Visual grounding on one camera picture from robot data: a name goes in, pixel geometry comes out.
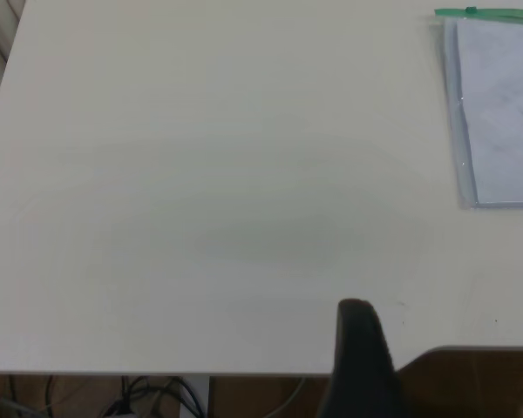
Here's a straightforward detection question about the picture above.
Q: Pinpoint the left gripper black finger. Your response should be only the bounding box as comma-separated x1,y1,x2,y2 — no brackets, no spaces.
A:
316,298,413,418

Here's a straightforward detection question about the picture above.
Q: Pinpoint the clear zip bag green zipper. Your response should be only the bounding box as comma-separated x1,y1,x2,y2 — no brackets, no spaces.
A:
429,5,523,211

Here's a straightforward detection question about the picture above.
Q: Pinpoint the pale grey sheet inside bag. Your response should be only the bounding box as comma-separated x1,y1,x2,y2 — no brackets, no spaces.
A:
455,17,523,206

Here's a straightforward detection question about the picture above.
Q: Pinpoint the white table leg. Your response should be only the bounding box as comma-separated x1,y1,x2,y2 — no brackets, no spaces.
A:
179,376,211,418

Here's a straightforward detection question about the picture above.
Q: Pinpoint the light grey cable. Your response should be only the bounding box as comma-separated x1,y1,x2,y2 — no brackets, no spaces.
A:
278,377,309,417

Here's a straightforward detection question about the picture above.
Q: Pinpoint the curved black cable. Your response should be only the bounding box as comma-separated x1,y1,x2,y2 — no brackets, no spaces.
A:
129,376,201,418

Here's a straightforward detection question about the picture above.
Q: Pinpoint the thick black cable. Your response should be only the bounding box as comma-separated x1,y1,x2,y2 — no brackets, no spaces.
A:
118,376,134,418

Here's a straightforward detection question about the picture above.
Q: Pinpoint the thin dark cable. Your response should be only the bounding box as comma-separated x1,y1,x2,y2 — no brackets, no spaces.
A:
44,376,57,415

